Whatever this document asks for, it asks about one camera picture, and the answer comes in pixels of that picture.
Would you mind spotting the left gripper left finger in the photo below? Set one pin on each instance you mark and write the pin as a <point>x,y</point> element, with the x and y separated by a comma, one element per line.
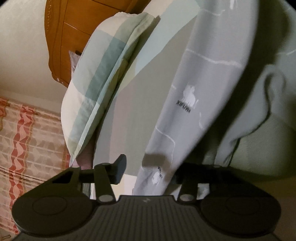
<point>67,201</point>

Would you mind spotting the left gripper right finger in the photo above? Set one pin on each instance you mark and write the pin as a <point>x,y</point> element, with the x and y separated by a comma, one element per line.
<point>233,206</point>

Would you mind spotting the grey patterned pyjama trousers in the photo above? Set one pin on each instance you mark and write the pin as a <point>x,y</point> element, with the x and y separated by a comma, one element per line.
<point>232,100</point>

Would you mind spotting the purple floral rolled quilt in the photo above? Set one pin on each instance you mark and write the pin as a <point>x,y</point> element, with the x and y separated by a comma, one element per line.
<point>85,159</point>

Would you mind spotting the beige and red curtain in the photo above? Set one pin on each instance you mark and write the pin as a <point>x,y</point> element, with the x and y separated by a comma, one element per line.
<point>33,150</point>

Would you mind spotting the patchwork pastel bed sheet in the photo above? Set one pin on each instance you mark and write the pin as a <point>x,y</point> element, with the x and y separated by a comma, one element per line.
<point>132,114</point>

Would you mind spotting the grey floral back pillow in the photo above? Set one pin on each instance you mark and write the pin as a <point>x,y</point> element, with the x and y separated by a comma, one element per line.
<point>74,58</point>

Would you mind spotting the checked pastel pillow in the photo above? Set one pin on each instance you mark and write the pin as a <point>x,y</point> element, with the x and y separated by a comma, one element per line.
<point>99,69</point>

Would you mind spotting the wooden headboard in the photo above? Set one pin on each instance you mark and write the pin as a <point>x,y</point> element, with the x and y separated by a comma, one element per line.
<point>69,25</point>

